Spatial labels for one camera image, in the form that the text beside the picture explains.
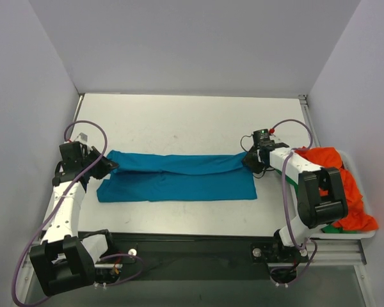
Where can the blue t-shirt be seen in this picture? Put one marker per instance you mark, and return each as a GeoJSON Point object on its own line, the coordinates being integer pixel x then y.
{"type": "Point", "coordinates": [151, 177]}

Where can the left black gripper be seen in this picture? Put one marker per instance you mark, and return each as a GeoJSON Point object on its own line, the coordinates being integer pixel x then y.
{"type": "Point", "coordinates": [97, 162]}

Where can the green t-shirt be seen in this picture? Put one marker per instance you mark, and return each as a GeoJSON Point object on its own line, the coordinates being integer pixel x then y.
{"type": "Point", "coordinates": [329, 231]}

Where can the orange t-shirt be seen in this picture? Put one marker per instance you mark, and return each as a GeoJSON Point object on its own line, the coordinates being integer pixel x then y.
{"type": "Point", "coordinates": [357, 219]}

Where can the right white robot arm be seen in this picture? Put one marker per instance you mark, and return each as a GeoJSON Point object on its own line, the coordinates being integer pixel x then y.
{"type": "Point", "coordinates": [320, 194]}

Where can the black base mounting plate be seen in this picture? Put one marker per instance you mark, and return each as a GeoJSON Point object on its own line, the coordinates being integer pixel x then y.
{"type": "Point", "coordinates": [164, 257]}

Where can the white laundry bin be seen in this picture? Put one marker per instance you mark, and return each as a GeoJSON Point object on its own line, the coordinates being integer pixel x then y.
{"type": "Point", "coordinates": [349, 165]}

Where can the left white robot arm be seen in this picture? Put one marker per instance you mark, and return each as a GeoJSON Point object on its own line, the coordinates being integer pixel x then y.
{"type": "Point", "coordinates": [62, 262]}

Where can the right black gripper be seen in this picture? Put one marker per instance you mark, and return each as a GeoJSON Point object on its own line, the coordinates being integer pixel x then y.
{"type": "Point", "coordinates": [253, 158]}

